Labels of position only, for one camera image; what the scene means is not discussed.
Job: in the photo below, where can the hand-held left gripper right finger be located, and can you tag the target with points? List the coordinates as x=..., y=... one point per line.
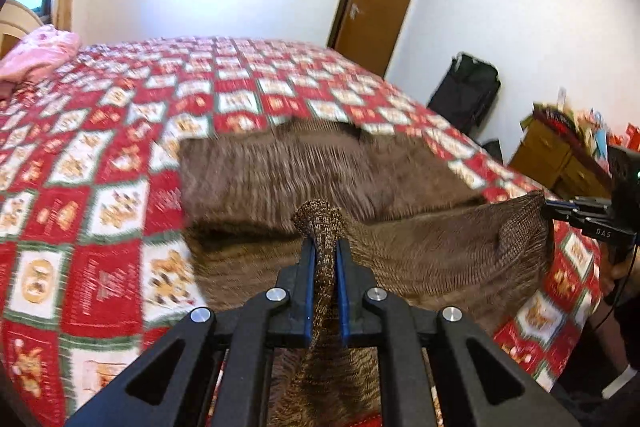
x=342, y=287

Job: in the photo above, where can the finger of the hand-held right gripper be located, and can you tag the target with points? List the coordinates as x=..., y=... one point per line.
x=560, y=217
x=557, y=206

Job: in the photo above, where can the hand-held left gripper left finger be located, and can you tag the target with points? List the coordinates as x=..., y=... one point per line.
x=309, y=287

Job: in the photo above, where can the brown knitted sweater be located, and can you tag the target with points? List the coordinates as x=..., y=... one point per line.
x=300, y=177

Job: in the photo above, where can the person's right hand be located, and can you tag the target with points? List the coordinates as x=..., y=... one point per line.
x=625, y=264

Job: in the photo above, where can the wooden cabinet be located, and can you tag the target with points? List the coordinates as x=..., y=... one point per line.
x=550, y=157

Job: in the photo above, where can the small black bag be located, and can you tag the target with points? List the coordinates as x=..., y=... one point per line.
x=492, y=149

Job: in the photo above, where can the pile of colourful packages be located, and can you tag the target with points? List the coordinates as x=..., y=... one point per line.
x=575, y=119

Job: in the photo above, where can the black suitcase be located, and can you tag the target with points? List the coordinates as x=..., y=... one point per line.
x=465, y=89

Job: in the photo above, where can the red checkered printed quilt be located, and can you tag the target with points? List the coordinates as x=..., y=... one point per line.
x=75, y=157

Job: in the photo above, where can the pink pillow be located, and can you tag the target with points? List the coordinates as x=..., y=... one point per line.
x=35, y=49

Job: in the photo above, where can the cream wooden headboard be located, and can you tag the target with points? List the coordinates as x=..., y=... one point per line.
x=15, y=19

